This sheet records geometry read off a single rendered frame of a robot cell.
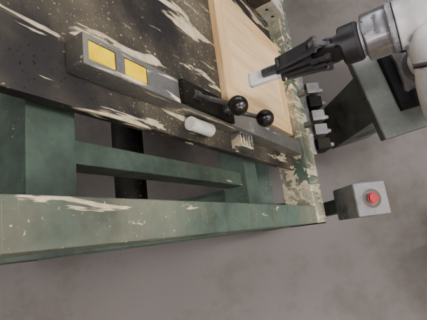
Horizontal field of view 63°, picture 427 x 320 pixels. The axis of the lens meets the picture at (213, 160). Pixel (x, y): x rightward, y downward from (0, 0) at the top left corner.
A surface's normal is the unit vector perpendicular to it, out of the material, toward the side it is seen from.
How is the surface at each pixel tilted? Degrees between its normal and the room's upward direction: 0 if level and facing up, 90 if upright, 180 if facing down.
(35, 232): 54
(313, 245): 0
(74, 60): 36
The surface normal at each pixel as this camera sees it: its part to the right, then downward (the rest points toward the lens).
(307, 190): -0.53, -0.12
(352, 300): 0.06, -0.23
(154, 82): 0.84, -0.22
